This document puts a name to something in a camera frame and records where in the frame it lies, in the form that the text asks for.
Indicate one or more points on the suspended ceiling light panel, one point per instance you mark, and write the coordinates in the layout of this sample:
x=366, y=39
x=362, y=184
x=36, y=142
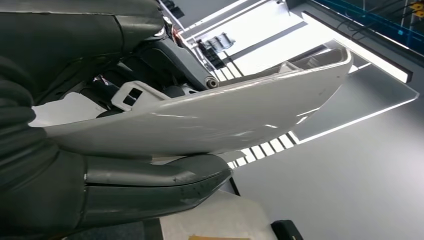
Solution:
x=364, y=99

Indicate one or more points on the white desk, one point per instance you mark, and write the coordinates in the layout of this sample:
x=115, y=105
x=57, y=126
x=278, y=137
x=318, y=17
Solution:
x=215, y=218

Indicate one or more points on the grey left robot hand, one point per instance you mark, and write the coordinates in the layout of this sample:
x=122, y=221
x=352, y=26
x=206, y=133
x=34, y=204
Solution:
x=82, y=33

